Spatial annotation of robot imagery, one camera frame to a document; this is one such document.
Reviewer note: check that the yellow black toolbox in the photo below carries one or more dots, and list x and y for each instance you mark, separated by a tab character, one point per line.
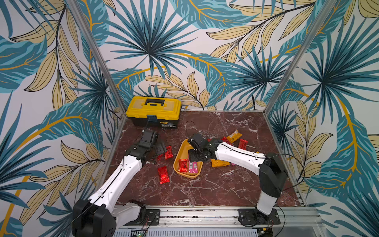
154	112

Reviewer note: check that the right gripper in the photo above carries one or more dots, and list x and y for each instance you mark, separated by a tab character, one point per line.
196	151

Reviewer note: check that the aluminium front rail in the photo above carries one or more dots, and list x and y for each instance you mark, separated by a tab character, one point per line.
295	221

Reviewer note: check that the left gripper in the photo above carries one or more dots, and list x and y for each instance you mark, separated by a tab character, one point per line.
161	147

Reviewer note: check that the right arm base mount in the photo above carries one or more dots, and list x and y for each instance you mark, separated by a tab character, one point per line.
251	217

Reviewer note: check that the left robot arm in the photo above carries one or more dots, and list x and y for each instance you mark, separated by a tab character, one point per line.
97	216

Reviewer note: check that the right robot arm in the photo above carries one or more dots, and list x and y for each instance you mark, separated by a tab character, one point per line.
268	167

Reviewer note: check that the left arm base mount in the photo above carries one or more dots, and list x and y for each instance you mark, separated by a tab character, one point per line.
149	217

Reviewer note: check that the yellow plastic storage box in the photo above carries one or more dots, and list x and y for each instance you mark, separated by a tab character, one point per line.
182	154

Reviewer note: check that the small red tea bag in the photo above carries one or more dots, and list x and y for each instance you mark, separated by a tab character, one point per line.
224	139

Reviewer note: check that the yellow tea bag with labels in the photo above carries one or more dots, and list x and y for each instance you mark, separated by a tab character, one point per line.
234	136

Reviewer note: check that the red crinkled tea bag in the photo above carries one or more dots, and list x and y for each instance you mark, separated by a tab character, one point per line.
242	144

